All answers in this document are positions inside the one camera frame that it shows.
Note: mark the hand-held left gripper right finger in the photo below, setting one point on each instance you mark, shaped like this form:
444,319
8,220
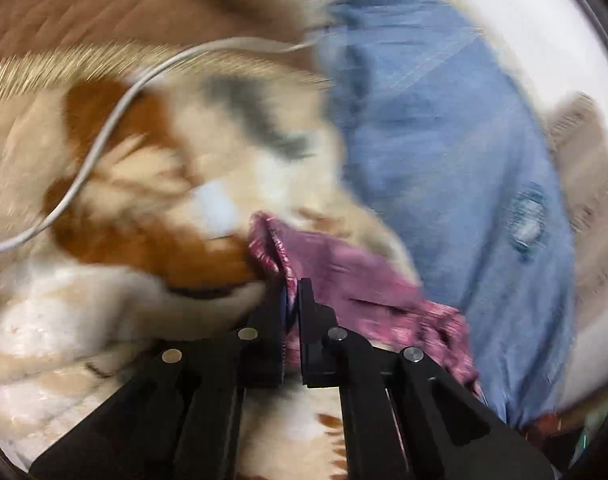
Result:
304,310

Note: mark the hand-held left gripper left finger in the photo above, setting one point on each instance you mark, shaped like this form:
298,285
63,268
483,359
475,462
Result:
282,310

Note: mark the pink floral cloth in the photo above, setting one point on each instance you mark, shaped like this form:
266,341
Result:
344,270

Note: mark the beige leaf-print blanket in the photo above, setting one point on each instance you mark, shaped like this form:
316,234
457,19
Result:
134,310

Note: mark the beige striped pillow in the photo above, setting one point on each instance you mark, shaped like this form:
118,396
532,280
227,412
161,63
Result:
586,170

